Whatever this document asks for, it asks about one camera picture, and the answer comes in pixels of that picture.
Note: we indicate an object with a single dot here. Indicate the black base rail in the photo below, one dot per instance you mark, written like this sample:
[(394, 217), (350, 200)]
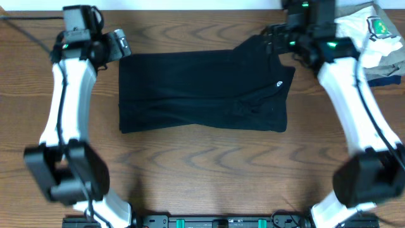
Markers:
[(280, 219)]

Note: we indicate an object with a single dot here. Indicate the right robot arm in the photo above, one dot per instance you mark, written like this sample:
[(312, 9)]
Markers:
[(374, 172)]

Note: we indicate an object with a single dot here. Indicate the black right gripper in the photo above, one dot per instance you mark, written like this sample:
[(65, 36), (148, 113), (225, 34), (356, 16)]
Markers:
[(274, 36)]

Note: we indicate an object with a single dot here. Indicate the black polo shirt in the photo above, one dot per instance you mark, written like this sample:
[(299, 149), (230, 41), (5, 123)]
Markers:
[(243, 88)]

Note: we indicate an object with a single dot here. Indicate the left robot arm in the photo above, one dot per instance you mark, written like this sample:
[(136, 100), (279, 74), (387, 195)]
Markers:
[(65, 167)]

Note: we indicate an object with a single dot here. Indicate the grey folded garment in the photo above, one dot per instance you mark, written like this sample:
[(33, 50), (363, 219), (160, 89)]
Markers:
[(391, 65)]

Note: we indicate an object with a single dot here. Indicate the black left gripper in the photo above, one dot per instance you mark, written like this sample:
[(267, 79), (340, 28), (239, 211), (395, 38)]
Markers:
[(116, 54)]

